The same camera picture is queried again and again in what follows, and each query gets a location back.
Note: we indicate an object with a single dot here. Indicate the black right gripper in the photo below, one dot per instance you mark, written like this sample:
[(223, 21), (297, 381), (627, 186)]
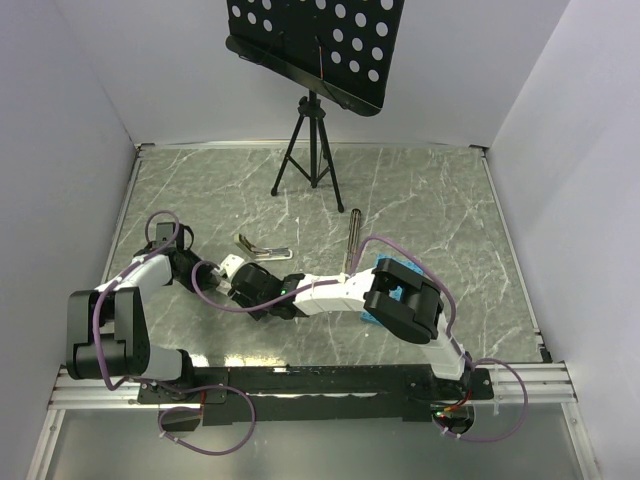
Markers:
[(240, 298)]

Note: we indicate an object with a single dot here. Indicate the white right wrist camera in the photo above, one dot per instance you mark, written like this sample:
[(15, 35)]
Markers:
[(229, 267)]

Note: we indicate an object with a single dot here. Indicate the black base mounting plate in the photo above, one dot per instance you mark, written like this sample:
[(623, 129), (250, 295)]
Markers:
[(301, 393)]

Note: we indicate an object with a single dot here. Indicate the beige metal stapler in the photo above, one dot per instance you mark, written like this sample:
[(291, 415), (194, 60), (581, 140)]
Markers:
[(261, 254)]

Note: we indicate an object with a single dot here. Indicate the black perforated music stand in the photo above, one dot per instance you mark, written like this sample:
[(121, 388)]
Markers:
[(341, 50)]

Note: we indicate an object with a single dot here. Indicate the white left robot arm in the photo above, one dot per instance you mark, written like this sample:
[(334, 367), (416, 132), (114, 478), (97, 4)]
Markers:
[(107, 334)]

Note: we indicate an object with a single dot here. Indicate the blue studded baseplate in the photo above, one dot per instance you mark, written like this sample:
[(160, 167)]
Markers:
[(394, 294)]

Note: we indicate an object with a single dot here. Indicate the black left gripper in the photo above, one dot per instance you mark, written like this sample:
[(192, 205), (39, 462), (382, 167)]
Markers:
[(205, 278)]

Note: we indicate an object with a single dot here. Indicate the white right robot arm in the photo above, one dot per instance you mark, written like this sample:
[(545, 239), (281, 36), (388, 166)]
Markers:
[(406, 303)]

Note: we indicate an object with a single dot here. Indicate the black tripod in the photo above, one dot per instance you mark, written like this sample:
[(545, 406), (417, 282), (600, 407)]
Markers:
[(321, 162)]

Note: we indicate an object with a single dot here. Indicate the metal staple magazine rail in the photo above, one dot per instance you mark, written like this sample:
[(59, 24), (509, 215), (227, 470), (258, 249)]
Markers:
[(353, 238)]

